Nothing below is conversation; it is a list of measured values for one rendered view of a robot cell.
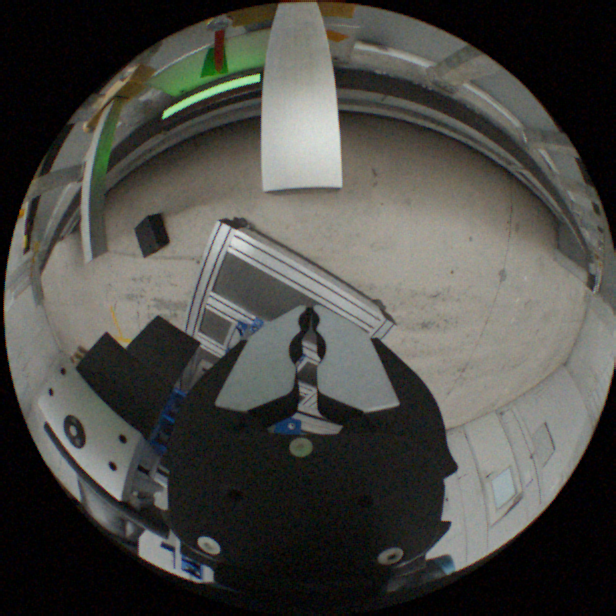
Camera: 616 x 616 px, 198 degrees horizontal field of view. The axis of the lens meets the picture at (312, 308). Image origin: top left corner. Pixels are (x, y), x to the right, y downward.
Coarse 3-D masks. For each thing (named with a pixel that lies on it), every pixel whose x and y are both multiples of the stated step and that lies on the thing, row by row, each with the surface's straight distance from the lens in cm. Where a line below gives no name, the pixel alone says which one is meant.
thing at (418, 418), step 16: (384, 352) 9; (384, 368) 8; (400, 368) 8; (400, 384) 8; (416, 384) 8; (400, 400) 7; (416, 400) 7; (432, 400) 8; (368, 416) 7; (384, 416) 7; (400, 416) 7; (416, 416) 7; (432, 416) 7; (384, 432) 6; (400, 432) 7; (416, 432) 7; (432, 432) 7; (432, 448) 7; (448, 448) 7; (448, 464) 7
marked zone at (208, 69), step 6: (210, 48) 30; (210, 54) 31; (210, 60) 32; (204, 66) 33; (210, 66) 34; (204, 72) 35; (210, 72) 35; (216, 72) 35; (222, 72) 35; (228, 72) 35
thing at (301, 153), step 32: (288, 32) 15; (320, 32) 14; (288, 64) 11; (320, 64) 11; (288, 96) 9; (320, 96) 9; (288, 128) 9; (320, 128) 8; (288, 160) 8; (320, 160) 8; (288, 192) 9; (320, 192) 10
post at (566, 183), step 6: (558, 174) 78; (564, 180) 76; (570, 180) 76; (576, 180) 76; (564, 186) 77; (570, 186) 75; (576, 186) 75; (582, 186) 75; (588, 186) 75; (576, 192) 77; (582, 192) 74; (588, 192) 74; (594, 192) 74; (588, 198) 76; (594, 198) 74
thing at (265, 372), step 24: (288, 312) 12; (264, 336) 10; (288, 336) 10; (240, 360) 9; (264, 360) 8; (288, 360) 8; (240, 384) 8; (264, 384) 8; (288, 384) 7; (240, 408) 7; (264, 408) 7; (288, 408) 8
